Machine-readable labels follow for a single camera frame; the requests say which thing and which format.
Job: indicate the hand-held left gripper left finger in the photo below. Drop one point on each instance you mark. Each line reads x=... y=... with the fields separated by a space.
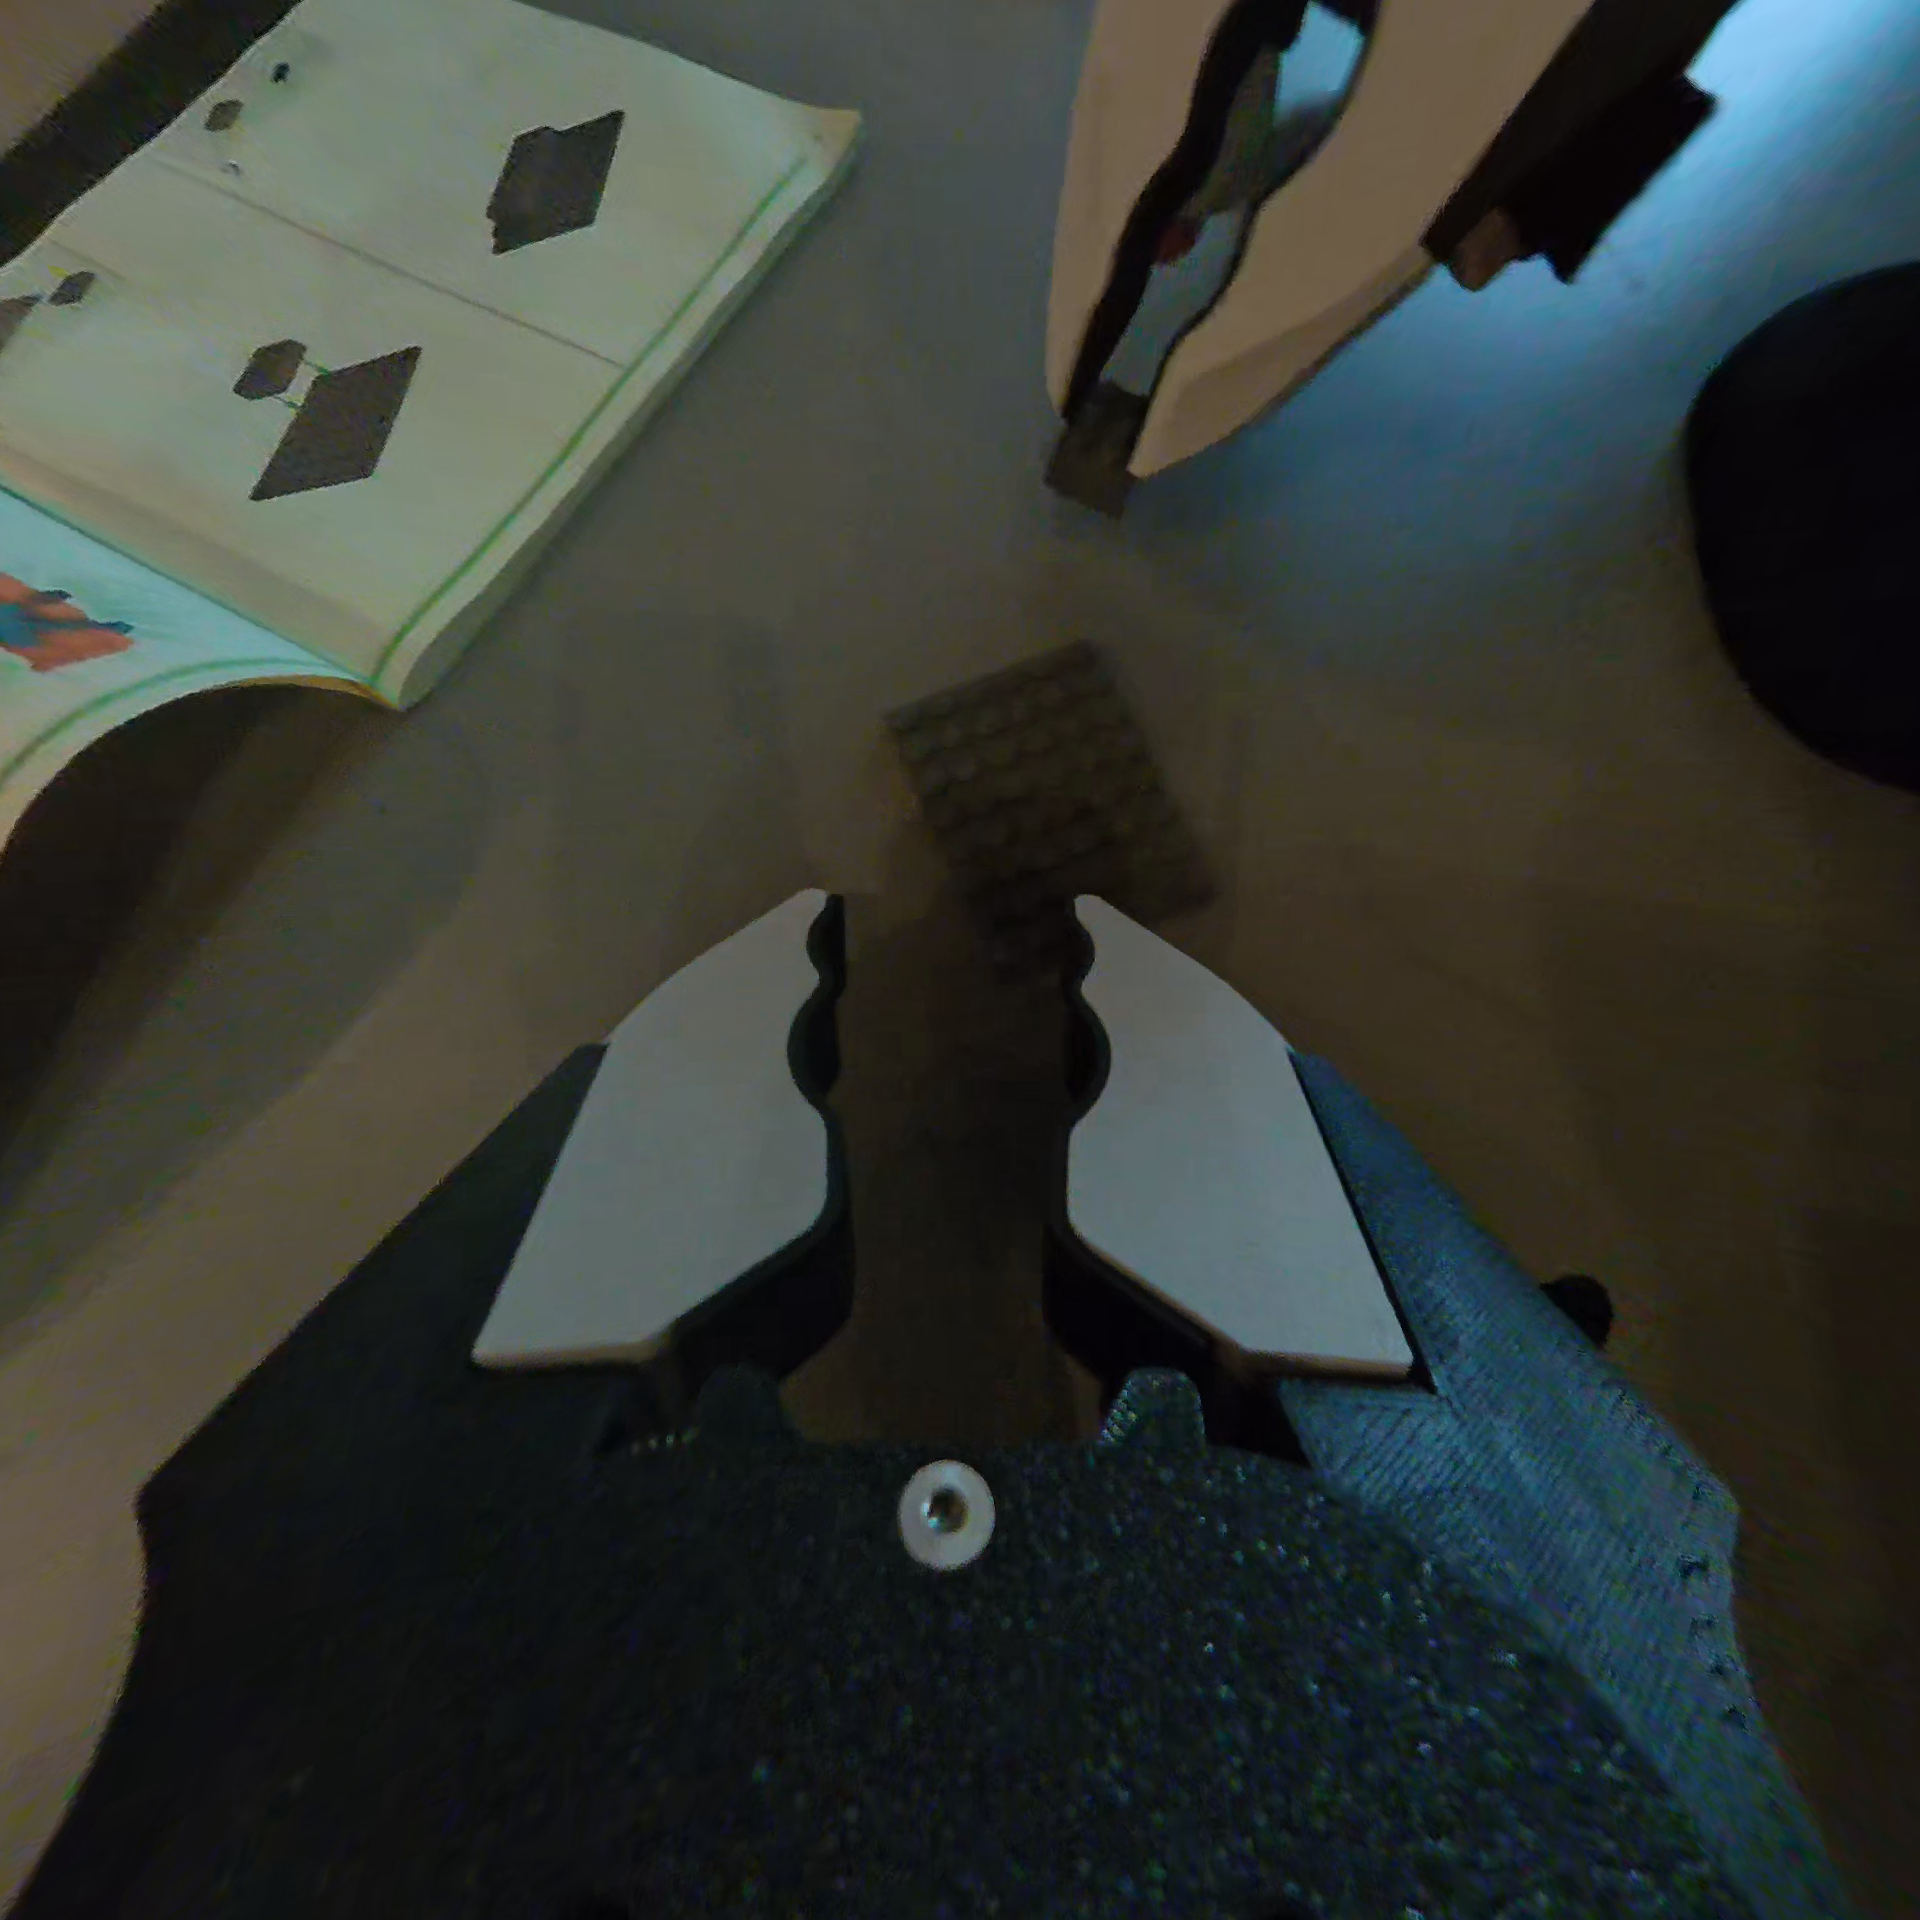
x=662 y=1185

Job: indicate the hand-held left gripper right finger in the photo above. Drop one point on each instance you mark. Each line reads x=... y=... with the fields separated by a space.
x=1230 y=1201

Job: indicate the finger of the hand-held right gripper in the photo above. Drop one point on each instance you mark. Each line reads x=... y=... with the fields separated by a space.
x=1381 y=165
x=1110 y=149

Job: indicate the small grey toy brick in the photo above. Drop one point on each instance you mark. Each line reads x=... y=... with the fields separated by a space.
x=1095 y=443

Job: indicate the dark grey toy base plate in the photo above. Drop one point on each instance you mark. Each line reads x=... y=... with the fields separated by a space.
x=1050 y=780

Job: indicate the building instruction booklet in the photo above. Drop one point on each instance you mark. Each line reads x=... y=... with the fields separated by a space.
x=375 y=301

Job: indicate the grey desk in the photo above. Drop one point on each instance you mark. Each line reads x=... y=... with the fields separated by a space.
x=1424 y=676

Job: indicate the black textured pad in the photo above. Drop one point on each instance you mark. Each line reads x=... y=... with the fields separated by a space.
x=1829 y=525

